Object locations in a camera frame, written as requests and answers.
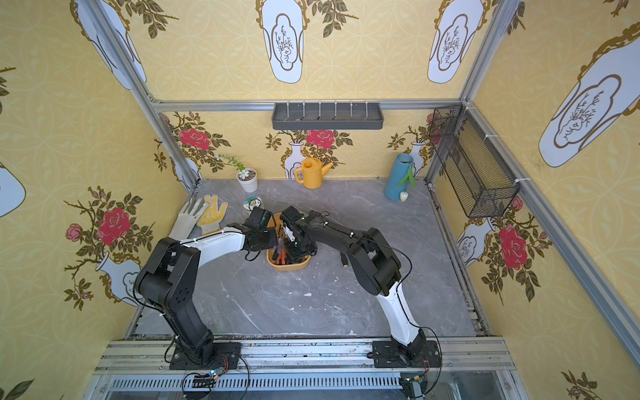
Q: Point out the grey wall shelf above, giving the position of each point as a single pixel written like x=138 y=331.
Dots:
x=335 y=115

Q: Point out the black wire basket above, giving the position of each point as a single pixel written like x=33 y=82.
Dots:
x=483 y=183

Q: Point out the long white leather glove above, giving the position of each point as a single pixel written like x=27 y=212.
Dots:
x=187 y=217

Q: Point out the white flower pot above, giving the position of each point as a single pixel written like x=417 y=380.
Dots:
x=248 y=179

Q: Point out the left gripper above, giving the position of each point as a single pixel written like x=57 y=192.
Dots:
x=267 y=235

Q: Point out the yellow dotted work glove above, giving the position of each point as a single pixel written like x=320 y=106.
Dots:
x=213 y=215

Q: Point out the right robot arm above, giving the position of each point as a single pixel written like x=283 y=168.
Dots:
x=373 y=261

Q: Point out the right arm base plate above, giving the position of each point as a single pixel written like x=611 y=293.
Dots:
x=391 y=354

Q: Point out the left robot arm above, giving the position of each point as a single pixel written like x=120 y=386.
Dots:
x=168 y=279

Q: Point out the yellow watering can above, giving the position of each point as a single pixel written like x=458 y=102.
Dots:
x=311 y=173

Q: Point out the yellow storage box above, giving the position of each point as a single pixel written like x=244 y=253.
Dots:
x=279 y=257

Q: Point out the sunflower seed jar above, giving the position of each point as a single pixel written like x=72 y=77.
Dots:
x=252 y=202

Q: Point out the teal vase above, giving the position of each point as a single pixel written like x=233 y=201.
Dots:
x=401 y=176

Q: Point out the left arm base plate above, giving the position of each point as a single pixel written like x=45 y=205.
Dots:
x=213 y=355

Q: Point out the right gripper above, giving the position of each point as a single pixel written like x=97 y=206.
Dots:
x=295 y=236

